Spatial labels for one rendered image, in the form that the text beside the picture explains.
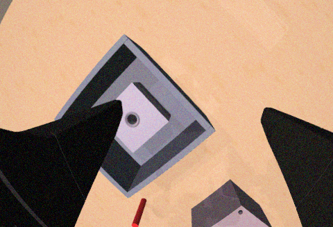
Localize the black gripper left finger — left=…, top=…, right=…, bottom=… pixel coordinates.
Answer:
left=0, top=99, right=123, bottom=227

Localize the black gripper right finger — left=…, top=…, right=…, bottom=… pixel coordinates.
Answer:
left=261, top=107, right=333, bottom=227

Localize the dark red peg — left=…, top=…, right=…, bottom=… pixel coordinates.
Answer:
left=133, top=199, right=146, bottom=227

